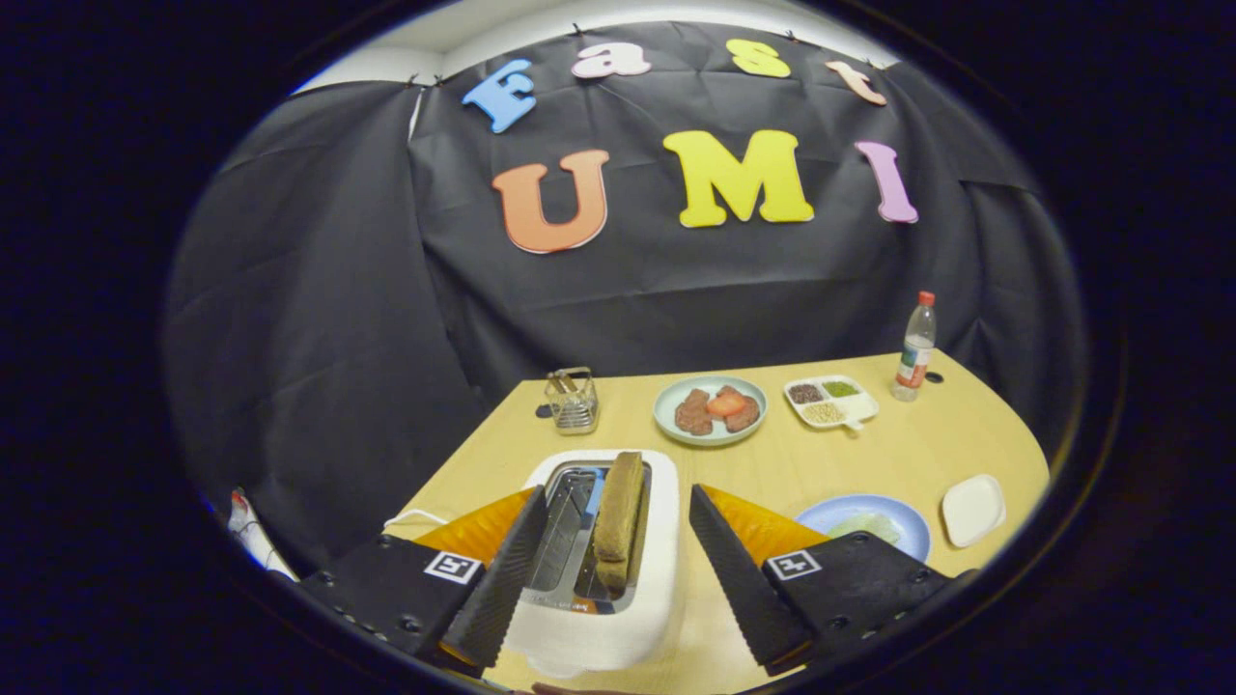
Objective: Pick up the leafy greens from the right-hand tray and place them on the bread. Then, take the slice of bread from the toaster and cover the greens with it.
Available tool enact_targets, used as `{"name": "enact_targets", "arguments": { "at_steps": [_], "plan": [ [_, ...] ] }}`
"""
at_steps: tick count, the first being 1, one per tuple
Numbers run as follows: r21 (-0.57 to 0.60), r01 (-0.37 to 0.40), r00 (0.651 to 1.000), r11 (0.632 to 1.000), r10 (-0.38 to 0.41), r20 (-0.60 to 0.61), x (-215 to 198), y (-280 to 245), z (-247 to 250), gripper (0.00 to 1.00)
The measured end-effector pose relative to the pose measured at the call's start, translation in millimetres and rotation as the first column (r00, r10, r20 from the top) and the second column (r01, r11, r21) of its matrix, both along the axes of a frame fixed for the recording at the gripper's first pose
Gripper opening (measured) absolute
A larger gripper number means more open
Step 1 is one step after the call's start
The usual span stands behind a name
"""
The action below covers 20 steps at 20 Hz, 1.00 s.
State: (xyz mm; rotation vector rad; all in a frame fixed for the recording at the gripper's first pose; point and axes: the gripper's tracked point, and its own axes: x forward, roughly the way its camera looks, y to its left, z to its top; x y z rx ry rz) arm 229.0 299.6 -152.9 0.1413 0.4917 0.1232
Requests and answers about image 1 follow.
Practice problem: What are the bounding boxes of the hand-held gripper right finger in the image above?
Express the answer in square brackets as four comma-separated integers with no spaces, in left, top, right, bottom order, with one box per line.
[688,483,976,677]

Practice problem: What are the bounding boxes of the white divided grain dish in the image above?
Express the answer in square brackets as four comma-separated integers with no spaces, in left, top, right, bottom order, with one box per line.
[783,375,881,431]

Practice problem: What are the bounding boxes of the black backdrop cloth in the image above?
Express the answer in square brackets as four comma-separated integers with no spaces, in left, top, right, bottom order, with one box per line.
[164,21,1087,580]

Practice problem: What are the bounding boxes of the toasted brown bread slice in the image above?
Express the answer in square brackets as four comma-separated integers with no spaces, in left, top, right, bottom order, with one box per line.
[592,451,646,593]

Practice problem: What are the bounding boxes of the pale green plate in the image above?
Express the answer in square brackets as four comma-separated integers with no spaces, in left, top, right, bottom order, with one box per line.
[653,375,769,447]

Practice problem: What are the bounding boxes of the clear red-capped water bottle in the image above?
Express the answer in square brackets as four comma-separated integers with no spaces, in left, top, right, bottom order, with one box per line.
[891,291,938,403]

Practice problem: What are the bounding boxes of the blue plate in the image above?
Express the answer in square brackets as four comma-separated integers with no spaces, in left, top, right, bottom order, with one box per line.
[794,494,933,563]

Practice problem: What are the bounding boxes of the green lettuce leaf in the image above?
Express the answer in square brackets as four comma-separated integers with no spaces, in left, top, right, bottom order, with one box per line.
[826,512,904,546]

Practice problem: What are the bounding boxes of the white toaster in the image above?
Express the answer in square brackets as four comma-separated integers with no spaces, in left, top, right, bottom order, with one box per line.
[502,448,682,679]

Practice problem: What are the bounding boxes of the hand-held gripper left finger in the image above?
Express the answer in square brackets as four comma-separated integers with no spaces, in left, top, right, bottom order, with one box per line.
[297,486,549,677]

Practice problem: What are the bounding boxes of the wire utensil holder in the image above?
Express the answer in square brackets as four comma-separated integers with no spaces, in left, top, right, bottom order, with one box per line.
[544,366,601,436]

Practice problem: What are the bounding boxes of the white and red object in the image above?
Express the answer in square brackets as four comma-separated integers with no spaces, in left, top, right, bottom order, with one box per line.
[227,487,295,580]

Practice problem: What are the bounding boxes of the small white plate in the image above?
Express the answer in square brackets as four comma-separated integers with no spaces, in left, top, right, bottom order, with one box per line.
[941,473,1007,549]

